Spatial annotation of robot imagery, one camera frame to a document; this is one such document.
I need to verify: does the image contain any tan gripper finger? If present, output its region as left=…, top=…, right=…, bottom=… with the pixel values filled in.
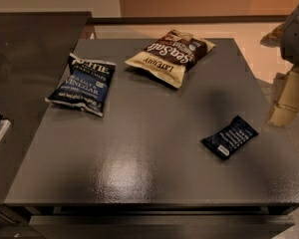
left=260, top=23, right=284, bottom=48
left=267, top=65, right=299, bottom=126

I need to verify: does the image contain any dark blue rxbar wrapper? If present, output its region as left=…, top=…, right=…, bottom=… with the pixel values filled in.
left=201, top=116, right=258, bottom=160

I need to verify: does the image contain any brown sea salt chip bag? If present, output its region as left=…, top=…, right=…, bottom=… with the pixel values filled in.
left=126, top=30, right=215, bottom=89

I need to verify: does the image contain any blue Kettle chip bag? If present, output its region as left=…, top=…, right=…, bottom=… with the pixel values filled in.
left=45, top=53, right=116, bottom=117

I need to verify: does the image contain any dark lower table shelf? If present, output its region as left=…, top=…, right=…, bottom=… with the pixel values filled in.
left=30, top=214, right=294, bottom=239

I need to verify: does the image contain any dark side counter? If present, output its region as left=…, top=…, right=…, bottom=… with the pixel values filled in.
left=0, top=12, right=91, bottom=205

